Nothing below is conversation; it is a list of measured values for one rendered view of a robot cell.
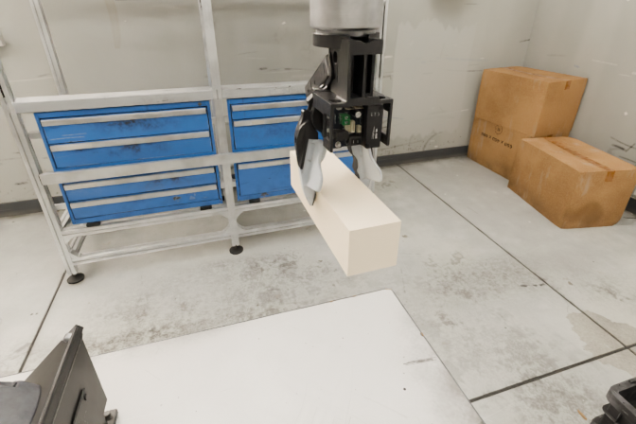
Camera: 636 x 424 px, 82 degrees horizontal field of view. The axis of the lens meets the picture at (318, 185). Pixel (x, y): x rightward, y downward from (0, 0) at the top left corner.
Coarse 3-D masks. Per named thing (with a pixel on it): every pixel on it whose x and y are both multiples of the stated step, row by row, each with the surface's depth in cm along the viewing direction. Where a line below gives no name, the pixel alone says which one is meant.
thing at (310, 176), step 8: (312, 144) 45; (320, 144) 43; (312, 152) 45; (320, 152) 43; (312, 160) 45; (320, 160) 43; (304, 168) 46; (312, 168) 45; (320, 168) 43; (304, 176) 46; (312, 176) 44; (320, 176) 42; (304, 184) 46; (312, 184) 44; (320, 184) 42; (304, 192) 47; (312, 192) 48; (312, 200) 48
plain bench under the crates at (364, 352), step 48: (192, 336) 75; (240, 336) 75; (288, 336) 75; (336, 336) 75; (384, 336) 75; (144, 384) 65; (192, 384) 65; (240, 384) 65; (288, 384) 65; (336, 384) 65; (384, 384) 65; (432, 384) 65
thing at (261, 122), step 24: (288, 96) 185; (240, 120) 183; (264, 120) 185; (288, 120) 189; (240, 144) 188; (264, 144) 192; (288, 144) 196; (240, 168) 193; (264, 168) 198; (288, 168) 202; (240, 192) 200; (264, 192) 205; (288, 192) 209
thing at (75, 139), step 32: (64, 128) 161; (96, 128) 165; (128, 128) 169; (160, 128) 173; (192, 128) 177; (64, 160) 167; (96, 160) 171; (128, 160) 175; (64, 192) 173; (96, 192) 177; (128, 192) 182; (160, 192) 185; (192, 192) 192
